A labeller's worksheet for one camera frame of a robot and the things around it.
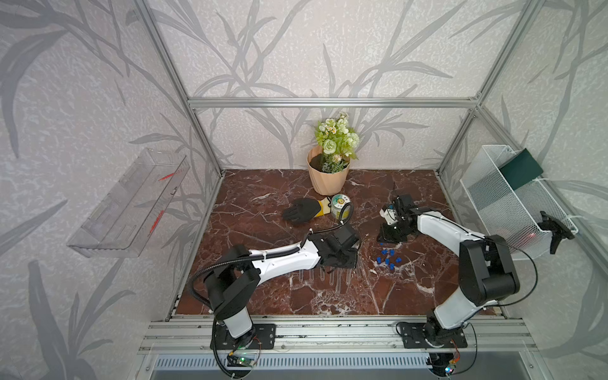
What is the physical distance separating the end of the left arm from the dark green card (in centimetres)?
51

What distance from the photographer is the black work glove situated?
1.04 metres

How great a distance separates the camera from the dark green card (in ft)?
2.28

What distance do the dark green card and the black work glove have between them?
70 cm

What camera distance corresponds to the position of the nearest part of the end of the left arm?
61 cm

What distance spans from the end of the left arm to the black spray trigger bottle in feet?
1.57

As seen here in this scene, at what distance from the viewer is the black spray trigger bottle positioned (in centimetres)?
55
